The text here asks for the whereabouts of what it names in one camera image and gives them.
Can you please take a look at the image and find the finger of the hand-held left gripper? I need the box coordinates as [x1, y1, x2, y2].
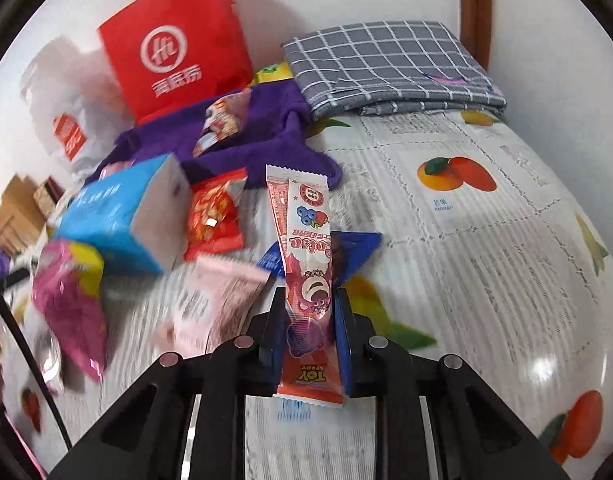
[0, 267, 32, 291]

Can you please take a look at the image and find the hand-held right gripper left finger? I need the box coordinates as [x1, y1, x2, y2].
[46, 287, 288, 480]

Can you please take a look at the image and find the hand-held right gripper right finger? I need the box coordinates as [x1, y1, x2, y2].
[333, 285, 572, 480]

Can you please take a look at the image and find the pink and yellow snack bag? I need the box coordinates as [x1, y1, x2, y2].
[31, 240, 110, 383]

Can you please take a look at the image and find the long pink snack packet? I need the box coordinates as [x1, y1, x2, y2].
[265, 164, 346, 407]

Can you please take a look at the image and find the blue triangular snack packet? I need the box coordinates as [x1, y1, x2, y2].
[256, 231, 383, 283]

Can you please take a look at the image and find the wooden cabinet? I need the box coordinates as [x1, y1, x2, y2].
[0, 174, 62, 256]

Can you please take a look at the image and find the pale pink snack packet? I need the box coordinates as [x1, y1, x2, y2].
[154, 255, 272, 356]

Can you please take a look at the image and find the blue cardboard box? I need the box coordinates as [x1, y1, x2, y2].
[54, 154, 191, 275]

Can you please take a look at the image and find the fruit printed sheet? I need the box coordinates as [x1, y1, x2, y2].
[0, 105, 613, 480]

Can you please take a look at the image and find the small red snack packet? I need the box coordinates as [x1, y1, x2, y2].
[185, 167, 248, 261]

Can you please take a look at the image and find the white plastic bag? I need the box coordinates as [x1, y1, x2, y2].
[21, 35, 137, 181]

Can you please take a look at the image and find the red and white snack packet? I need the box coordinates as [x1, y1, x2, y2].
[192, 87, 252, 157]

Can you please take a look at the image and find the purple towel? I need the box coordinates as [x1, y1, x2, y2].
[84, 80, 343, 191]

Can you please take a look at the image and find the yellow and green snack packet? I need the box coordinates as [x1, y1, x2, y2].
[251, 62, 294, 86]

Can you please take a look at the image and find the grey checked folded cloth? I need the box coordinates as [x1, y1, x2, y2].
[281, 20, 507, 121]

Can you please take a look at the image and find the red paper bag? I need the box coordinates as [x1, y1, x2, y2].
[97, 0, 254, 123]

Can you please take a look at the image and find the thin black cable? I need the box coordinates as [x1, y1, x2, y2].
[0, 272, 72, 448]

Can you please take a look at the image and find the brown wooden frame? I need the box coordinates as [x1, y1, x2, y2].
[459, 0, 492, 71]

